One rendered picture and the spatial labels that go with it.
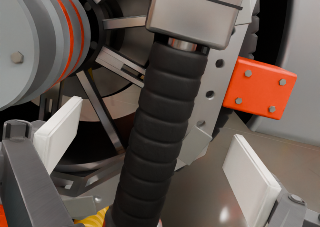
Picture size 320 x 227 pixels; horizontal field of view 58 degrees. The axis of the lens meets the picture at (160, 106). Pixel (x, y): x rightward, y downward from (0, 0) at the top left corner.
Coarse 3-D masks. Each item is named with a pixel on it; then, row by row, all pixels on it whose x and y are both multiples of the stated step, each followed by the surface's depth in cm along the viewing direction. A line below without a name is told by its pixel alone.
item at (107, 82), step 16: (112, 0) 60; (128, 0) 60; (144, 0) 60; (112, 16) 59; (128, 16) 61; (112, 32) 58; (128, 32) 62; (144, 32) 62; (128, 48) 63; (144, 48) 63; (96, 64) 64; (144, 64) 64; (96, 80) 65; (112, 80) 65; (80, 96) 66
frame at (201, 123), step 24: (240, 24) 37; (216, 72) 39; (216, 96) 40; (192, 120) 41; (216, 120) 41; (192, 144) 42; (120, 168) 45; (72, 192) 46; (96, 192) 44; (72, 216) 45
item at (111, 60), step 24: (96, 0) 46; (96, 24) 51; (120, 24) 47; (144, 24) 47; (96, 48) 48; (120, 72) 50; (144, 72) 50; (48, 96) 51; (96, 96) 51; (0, 120) 58; (120, 120) 71; (72, 144) 61; (96, 144) 60; (120, 144) 54; (72, 168) 53; (96, 168) 53
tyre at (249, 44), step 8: (256, 8) 45; (256, 16) 46; (256, 24) 46; (248, 32) 46; (248, 40) 46; (256, 40) 47; (240, 48) 47; (248, 48) 47; (240, 56) 47; (248, 56) 47; (224, 112) 50; (224, 120) 50; (216, 128) 51; (80, 176) 53
